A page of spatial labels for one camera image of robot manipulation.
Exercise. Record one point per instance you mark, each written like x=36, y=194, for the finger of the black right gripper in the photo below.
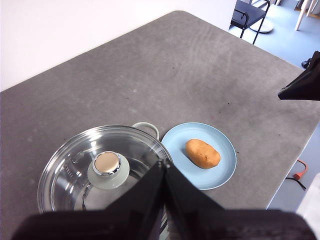
x=305, y=87

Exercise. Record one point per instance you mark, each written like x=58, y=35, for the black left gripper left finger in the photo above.
x=112, y=225

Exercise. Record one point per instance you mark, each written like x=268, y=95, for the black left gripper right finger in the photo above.
x=225, y=225

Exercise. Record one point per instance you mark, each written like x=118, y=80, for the glass lid with green knob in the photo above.
x=107, y=165

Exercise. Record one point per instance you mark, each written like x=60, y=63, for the brown potato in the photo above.
x=202, y=153

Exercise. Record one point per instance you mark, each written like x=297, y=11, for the light blue plate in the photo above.
x=175, y=140

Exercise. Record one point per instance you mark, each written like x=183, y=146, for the white furniture legs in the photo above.
x=300, y=17

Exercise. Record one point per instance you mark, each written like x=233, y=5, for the white round stand base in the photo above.
x=265, y=28

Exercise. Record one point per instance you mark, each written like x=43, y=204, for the black metal chair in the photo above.
x=246, y=11

